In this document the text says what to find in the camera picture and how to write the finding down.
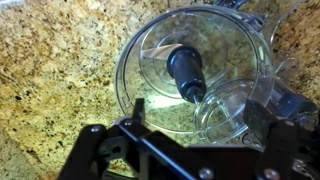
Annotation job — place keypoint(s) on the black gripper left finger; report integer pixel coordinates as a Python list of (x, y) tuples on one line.
[(90, 146)]

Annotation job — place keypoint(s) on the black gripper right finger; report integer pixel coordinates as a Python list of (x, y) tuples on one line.
[(283, 150)]

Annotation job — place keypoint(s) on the dark-shaft food processor blade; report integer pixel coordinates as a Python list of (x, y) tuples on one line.
[(186, 70)]

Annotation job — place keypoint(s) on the clear food processor jar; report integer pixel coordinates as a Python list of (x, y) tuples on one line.
[(133, 66)]

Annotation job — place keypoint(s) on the clear glass measuring cup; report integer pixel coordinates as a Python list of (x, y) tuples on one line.
[(233, 113)]

